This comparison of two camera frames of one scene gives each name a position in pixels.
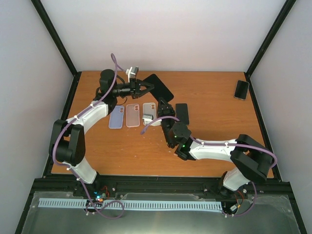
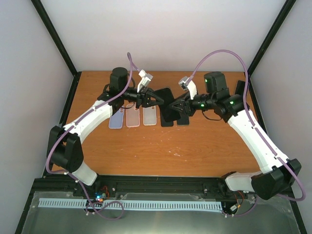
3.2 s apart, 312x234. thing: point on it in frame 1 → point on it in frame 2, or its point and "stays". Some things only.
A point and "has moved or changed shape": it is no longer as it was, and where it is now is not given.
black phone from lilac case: [160, 89] has moved or changed shape
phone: [116, 117] stays
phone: [132, 115] stays
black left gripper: [136, 92] → [143, 98]
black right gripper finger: [169, 106] → [179, 101]
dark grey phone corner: [241, 89] stays
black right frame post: [287, 7] stays
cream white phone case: [149, 108] stays
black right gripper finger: [163, 107] → [179, 106]
